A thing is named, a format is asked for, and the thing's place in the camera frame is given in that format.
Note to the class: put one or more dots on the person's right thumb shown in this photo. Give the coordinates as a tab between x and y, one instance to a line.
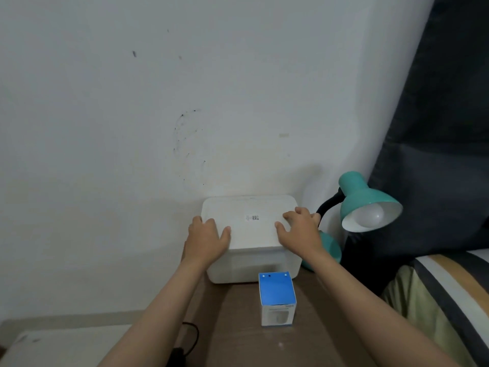
281	231

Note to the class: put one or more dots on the person's left forearm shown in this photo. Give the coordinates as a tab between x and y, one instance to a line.
152	321

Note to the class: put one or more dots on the white board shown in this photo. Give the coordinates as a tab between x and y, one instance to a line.
65	345

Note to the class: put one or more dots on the person's right hand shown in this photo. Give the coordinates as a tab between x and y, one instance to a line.
303	236

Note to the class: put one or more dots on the blue and white carton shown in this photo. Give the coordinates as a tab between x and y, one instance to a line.
277	298

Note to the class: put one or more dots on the striped bedding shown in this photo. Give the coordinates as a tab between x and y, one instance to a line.
447	301

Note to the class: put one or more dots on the white plastic storage box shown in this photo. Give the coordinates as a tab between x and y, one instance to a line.
252	263

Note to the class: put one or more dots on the dark grey padded headboard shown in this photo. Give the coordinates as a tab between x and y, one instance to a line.
439	149

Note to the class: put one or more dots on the teal desk lamp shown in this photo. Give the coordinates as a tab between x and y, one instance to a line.
357	193

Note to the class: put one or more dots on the person's left hand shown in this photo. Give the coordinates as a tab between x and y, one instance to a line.
204	242

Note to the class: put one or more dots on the person's left thumb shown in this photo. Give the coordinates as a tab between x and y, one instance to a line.
226	236

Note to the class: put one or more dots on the white light bulb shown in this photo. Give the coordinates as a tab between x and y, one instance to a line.
368	215

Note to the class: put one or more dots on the person's right forearm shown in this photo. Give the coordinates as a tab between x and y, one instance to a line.
366	313

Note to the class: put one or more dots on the white plastic box lid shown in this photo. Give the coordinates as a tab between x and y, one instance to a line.
252	225

